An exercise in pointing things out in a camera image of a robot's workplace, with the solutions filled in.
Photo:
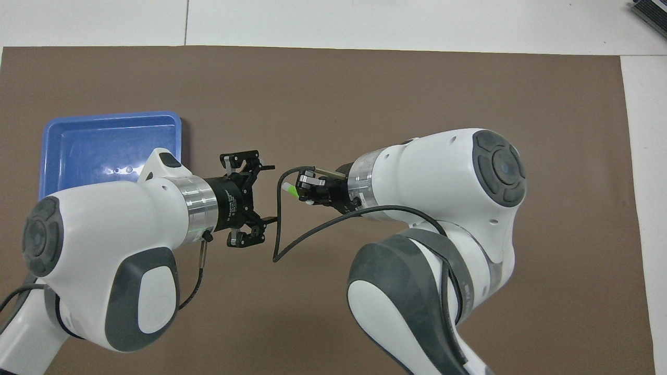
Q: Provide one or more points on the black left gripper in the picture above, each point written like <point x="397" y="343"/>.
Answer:
<point x="232" y="203"/>

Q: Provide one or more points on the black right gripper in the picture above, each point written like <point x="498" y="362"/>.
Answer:
<point x="338" y="192"/>

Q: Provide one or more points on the green pen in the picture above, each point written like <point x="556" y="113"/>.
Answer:
<point x="291" y="190"/>

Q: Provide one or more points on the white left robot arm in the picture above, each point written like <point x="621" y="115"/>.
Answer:
<point x="104" y="229"/>

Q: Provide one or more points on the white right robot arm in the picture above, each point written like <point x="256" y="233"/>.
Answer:
<point x="443" y="172"/>

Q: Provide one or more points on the blue plastic tray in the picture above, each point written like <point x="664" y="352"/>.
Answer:
<point x="104" y="140"/>

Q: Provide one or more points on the brown table mat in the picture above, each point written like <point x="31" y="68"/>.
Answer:
<point x="333" y="94"/>

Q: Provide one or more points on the grey keyboard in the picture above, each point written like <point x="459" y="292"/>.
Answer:
<point x="651" y="13"/>

